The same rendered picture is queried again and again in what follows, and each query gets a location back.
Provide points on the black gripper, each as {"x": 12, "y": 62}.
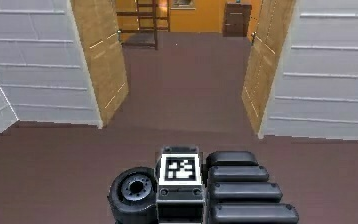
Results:
{"x": 133, "y": 196}

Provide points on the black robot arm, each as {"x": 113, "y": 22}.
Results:
{"x": 240, "y": 193}

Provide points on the light wooden room door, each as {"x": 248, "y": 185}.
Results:
{"x": 102, "y": 60}
{"x": 263, "y": 66}

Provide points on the dark brown chest of drawers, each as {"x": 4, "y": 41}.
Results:
{"x": 237, "y": 20}

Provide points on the framed wall picture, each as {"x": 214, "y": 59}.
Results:
{"x": 182, "y": 3}

